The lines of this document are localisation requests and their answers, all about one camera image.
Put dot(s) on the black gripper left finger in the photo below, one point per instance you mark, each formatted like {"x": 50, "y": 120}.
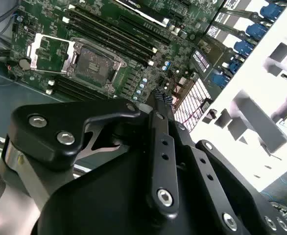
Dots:
{"x": 48, "y": 127}

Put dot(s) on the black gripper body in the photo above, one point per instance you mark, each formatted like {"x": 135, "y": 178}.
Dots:
{"x": 104, "y": 195}

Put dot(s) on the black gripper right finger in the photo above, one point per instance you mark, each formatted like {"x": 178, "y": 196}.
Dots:
{"x": 207, "y": 171}

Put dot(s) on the metal socket cover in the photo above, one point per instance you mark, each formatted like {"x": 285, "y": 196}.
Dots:
{"x": 33, "y": 55}

